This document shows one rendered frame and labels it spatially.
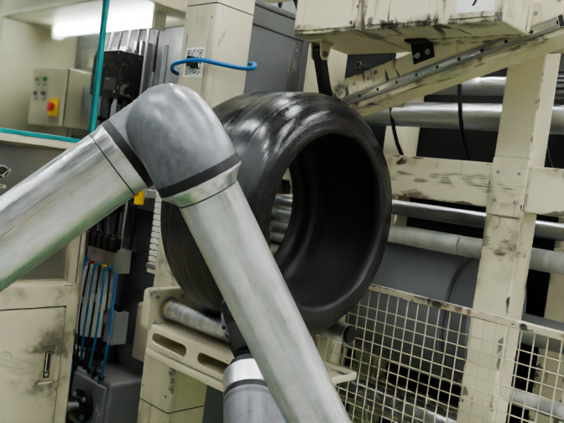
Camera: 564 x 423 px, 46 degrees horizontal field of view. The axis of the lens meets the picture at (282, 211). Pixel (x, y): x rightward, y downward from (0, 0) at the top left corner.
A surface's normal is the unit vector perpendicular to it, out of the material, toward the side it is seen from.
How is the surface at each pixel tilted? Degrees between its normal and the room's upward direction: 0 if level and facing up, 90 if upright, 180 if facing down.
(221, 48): 90
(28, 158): 90
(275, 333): 93
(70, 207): 101
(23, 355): 90
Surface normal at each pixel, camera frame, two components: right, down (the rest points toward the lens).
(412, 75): -0.68, -0.05
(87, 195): 0.39, 0.29
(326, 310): 0.70, 0.31
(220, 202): 0.36, 0.04
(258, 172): 0.05, -0.22
